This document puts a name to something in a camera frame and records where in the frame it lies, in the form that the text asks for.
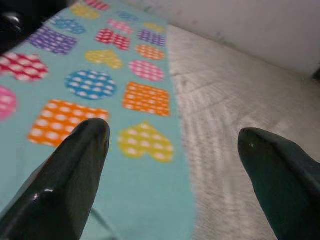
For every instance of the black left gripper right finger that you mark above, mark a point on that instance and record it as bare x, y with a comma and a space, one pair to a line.
287, 185

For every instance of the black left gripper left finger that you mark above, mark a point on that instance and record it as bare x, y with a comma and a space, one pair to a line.
62, 180

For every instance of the white quilted mattress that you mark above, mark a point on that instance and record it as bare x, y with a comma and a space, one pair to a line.
237, 100

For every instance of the teal blanket with colourful shapes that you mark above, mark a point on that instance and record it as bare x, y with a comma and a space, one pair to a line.
150, 187

